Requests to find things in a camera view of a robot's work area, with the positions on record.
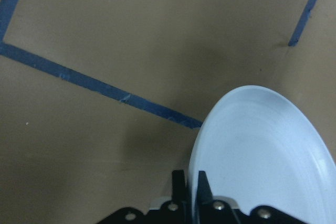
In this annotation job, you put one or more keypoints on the blue plate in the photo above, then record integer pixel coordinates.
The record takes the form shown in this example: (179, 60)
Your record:
(258, 148)

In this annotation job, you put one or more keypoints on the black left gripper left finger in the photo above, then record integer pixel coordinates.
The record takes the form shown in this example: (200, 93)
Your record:
(179, 190)

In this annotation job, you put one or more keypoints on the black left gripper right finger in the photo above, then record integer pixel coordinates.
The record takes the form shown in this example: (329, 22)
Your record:
(204, 193)

